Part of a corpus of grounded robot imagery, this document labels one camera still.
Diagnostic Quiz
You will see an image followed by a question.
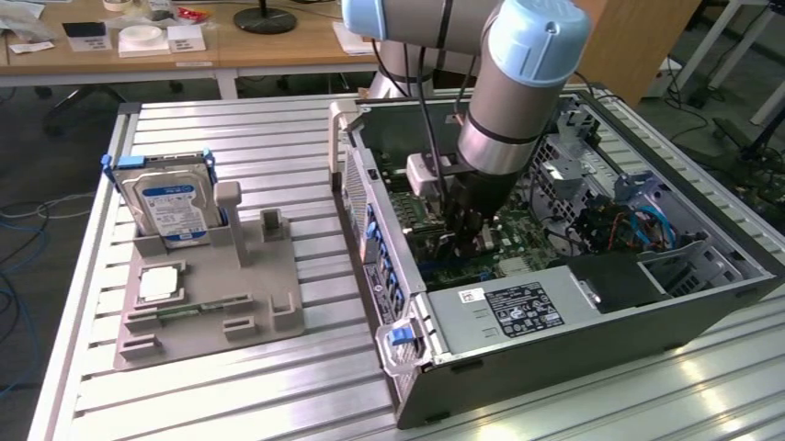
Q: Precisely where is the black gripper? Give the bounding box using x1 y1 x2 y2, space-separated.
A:
445 170 521 258

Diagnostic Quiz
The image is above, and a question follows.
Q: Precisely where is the graphics card with metal bracket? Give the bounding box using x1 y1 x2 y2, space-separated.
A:
422 223 500 261

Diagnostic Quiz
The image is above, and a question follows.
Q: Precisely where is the green motherboard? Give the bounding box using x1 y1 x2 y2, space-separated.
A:
373 151 553 293

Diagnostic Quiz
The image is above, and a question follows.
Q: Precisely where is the perforated metal disk bay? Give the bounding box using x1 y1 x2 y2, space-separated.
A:
531 132 621 226

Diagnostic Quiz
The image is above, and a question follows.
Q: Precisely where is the labelled RAM stick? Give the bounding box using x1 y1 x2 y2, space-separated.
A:
408 223 449 241

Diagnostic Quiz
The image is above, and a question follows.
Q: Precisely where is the black plastic shroud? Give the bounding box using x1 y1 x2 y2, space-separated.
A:
567 252 668 313

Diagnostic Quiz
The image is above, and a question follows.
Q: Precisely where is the grey power supply with label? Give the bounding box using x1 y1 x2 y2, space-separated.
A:
426 266 607 357

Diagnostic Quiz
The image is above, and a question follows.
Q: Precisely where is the open dark PC case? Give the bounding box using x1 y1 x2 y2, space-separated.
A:
328 82 785 431

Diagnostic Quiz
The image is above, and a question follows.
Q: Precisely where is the wooden cabinet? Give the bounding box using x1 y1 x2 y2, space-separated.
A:
569 0 704 107

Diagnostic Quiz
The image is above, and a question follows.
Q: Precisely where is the white paper stack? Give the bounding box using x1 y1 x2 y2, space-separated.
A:
333 20 382 56

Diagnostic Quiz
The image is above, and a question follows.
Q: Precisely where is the wooden desk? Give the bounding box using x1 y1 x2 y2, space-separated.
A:
0 0 553 88

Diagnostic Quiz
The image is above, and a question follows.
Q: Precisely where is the grey parts rack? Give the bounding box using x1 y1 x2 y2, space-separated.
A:
114 181 308 371

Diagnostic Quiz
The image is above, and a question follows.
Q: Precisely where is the hard disk in blue caddy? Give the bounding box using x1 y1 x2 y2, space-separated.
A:
101 149 226 252

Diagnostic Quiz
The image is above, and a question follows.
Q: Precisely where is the black round lamp base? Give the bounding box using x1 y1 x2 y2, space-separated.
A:
233 0 300 34

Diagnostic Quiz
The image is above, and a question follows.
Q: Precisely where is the green RAM stick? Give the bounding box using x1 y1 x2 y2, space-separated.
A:
157 302 226 320

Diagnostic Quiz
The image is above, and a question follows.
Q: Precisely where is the silver CPU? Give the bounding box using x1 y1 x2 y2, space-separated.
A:
138 268 183 302

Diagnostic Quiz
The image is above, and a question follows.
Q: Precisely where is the plain white box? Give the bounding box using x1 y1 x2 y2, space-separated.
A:
166 25 207 54

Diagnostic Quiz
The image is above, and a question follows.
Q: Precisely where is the white round dish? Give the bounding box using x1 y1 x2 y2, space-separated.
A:
117 25 171 59

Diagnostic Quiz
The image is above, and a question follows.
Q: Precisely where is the black office chair base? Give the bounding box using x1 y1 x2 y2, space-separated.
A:
37 85 129 137

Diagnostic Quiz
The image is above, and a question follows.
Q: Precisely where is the white box with black lid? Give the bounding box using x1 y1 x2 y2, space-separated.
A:
61 21 114 52

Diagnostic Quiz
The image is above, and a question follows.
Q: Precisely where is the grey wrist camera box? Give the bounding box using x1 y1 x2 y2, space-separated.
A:
405 153 461 198

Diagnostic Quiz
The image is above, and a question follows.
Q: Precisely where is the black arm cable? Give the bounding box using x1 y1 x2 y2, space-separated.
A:
368 39 480 194

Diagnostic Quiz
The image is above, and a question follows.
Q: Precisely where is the orange wire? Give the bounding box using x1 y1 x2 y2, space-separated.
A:
611 209 635 252

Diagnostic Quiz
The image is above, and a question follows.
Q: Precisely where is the blue wire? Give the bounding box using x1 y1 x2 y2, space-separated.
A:
631 206 680 252

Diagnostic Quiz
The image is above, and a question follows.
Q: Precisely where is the black cable behind case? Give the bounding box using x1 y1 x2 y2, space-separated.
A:
576 71 607 96

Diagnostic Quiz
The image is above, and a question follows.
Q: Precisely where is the grey drive bracket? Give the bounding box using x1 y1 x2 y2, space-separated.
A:
637 238 745 298

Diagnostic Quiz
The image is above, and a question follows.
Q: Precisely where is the white desk frame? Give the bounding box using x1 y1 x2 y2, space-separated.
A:
672 0 785 125

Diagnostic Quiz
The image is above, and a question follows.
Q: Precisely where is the blue floor cable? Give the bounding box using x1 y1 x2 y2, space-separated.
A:
0 201 51 391

